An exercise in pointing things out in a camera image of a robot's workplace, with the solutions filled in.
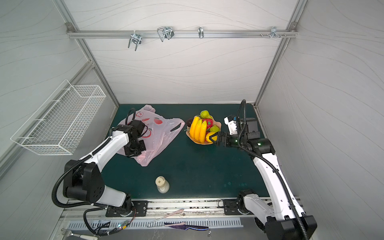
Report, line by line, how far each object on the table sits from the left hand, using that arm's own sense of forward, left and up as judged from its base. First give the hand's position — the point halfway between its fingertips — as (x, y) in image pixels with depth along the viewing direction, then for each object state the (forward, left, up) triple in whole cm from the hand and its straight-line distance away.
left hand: (142, 151), depth 84 cm
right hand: (+2, -42, +16) cm, 45 cm away
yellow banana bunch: (+12, -32, +7) cm, 35 cm away
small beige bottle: (-18, -15, 0) cm, 24 cm away
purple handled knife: (-34, -27, -9) cm, 44 cm away
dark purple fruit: (+21, -26, +1) cm, 33 cm away
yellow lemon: (+12, -39, +1) cm, 41 cm away
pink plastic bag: (+13, -8, +3) cm, 16 cm away
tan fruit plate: (+16, -25, -4) cm, 30 cm away
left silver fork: (-38, +27, -9) cm, 47 cm away
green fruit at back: (+29, -36, +1) cm, 46 cm away
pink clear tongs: (-28, -22, -9) cm, 37 cm away
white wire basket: (-2, +33, +23) cm, 40 cm away
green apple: (+18, -43, -2) cm, 47 cm away
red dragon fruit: (+23, -40, -1) cm, 46 cm away
